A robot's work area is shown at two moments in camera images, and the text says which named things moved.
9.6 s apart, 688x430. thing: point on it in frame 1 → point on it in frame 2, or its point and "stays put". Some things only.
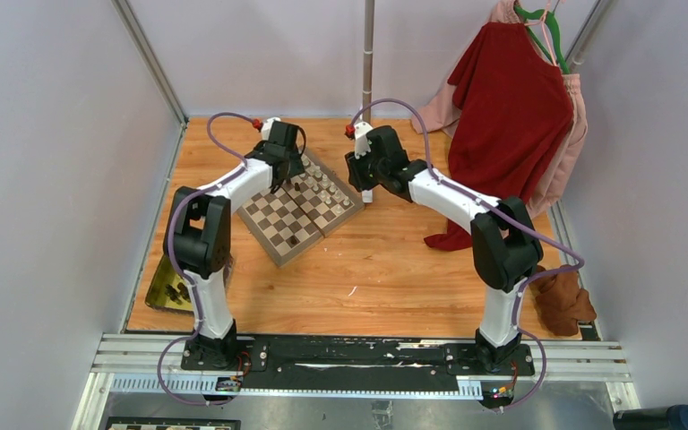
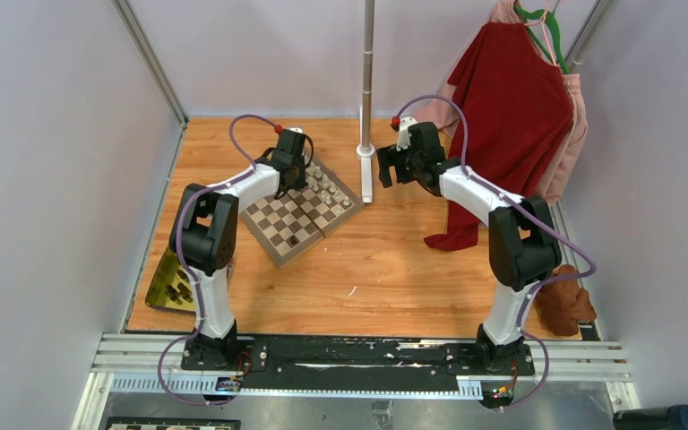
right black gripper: (356, 177) → (389, 157)
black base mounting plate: (355, 358) stays put
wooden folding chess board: (305, 210) stays put
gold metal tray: (169, 290) stays put
